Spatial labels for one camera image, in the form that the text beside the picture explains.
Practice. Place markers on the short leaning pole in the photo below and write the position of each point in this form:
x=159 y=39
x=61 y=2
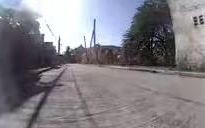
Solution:
x=85 y=50

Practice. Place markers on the tall utility pole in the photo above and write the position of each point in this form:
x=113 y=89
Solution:
x=94 y=33

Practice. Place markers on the dark wall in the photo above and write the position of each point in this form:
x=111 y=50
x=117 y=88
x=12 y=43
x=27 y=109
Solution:
x=10 y=56

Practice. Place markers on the white building with vents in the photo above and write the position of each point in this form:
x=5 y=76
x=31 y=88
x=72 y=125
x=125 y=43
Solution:
x=190 y=43

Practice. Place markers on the dark pole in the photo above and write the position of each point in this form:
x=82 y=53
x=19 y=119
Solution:
x=59 y=46

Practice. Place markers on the concrete kerb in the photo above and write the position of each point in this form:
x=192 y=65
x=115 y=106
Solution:
x=163 y=71

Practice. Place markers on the large dark tree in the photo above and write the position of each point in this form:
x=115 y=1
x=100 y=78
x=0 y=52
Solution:
x=150 y=36

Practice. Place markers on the grey concrete road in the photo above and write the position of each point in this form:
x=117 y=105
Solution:
x=123 y=96

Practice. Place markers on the low reddish building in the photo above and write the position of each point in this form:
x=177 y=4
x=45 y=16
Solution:
x=105 y=55

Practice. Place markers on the raised kerb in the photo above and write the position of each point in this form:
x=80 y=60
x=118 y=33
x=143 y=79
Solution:
x=46 y=70

